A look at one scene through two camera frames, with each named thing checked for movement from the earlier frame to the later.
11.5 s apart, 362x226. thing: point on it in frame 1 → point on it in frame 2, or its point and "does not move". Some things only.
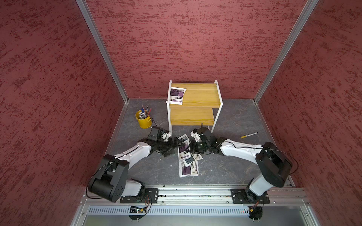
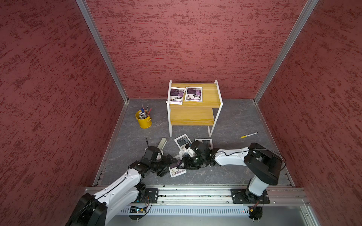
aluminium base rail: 208,195 does not move
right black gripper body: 200,147 → 195,162
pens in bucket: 144,113 does not move
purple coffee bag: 176,96 does not move
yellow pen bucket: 145,123 does not move
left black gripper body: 165,146 → 162,165
